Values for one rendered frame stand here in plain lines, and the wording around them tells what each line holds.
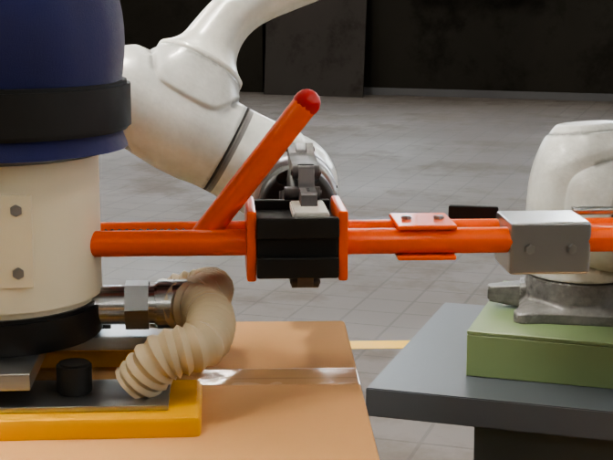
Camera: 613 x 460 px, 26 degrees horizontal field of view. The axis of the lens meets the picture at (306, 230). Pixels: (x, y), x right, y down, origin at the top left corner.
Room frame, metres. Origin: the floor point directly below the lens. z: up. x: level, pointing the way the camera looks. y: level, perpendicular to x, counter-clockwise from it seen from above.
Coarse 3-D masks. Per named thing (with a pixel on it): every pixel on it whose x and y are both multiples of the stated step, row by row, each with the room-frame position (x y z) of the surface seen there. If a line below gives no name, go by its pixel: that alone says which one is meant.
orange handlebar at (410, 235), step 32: (128, 224) 1.12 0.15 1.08; (160, 224) 1.12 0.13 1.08; (192, 224) 1.13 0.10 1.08; (352, 224) 1.13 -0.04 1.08; (384, 224) 1.13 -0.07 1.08; (416, 224) 1.10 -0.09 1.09; (448, 224) 1.10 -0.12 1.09; (480, 224) 1.14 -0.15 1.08; (608, 224) 1.15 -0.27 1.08; (96, 256) 1.08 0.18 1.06; (416, 256) 1.09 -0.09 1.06; (448, 256) 1.09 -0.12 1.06
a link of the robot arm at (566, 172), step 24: (600, 120) 1.88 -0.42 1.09; (552, 144) 1.83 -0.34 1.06; (576, 144) 1.81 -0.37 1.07; (600, 144) 1.80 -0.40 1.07; (552, 168) 1.81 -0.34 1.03; (576, 168) 1.79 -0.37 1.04; (600, 168) 1.78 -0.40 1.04; (528, 192) 1.86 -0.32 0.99; (552, 192) 1.81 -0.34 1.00; (576, 192) 1.78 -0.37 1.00; (600, 192) 1.76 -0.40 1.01; (600, 216) 1.75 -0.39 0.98; (600, 264) 1.77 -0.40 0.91
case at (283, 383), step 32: (256, 352) 1.20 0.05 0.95; (288, 352) 1.20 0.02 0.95; (320, 352) 1.20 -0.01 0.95; (224, 384) 1.10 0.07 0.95; (256, 384) 1.10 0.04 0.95; (288, 384) 1.10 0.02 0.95; (320, 384) 1.10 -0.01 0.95; (352, 384) 1.10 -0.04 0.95; (224, 416) 1.01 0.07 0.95; (256, 416) 1.01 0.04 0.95; (288, 416) 1.01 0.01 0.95; (320, 416) 1.01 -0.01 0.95; (352, 416) 1.01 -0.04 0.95; (0, 448) 0.94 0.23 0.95; (32, 448) 0.94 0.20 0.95; (64, 448) 0.94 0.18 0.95; (96, 448) 0.94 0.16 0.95; (128, 448) 0.94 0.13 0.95; (160, 448) 0.94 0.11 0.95; (192, 448) 0.94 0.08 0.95; (224, 448) 0.94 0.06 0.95; (256, 448) 0.94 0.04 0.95; (288, 448) 0.94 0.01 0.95; (320, 448) 0.94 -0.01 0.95; (352, 448) 0.94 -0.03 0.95
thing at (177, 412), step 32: (64, 384) 1.00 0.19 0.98; (96, 384) 1.03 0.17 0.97; (192, 384) 1.05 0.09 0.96; (0, 416) 0.96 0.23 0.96; (32, 416) 0.96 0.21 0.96; (64, 416) 0.96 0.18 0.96; (96, 416) 0.97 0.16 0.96; (128, 416) 0.97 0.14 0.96; (160, 416) 0.97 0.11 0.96; (192, 416) 0.97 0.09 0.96
